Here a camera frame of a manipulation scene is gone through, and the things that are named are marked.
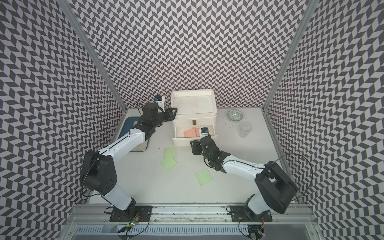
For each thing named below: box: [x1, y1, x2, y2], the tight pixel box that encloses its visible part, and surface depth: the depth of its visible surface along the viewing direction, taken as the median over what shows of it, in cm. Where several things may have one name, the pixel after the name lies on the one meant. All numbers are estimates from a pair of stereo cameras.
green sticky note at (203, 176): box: [195, 168, 213, 186], surface depth 87 cm
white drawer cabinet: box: [171, 89, 217, 127], surface depth 89 cm
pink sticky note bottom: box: [194, 128, 200, 137], surface depth 94 cm
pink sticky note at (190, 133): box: [183, 128, 197, 138], surface depth 94 cm
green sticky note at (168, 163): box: [160, 157, 178, 172], surface depth 93 cm
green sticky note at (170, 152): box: [164, 147, 177, 158], surface depth 97 cm
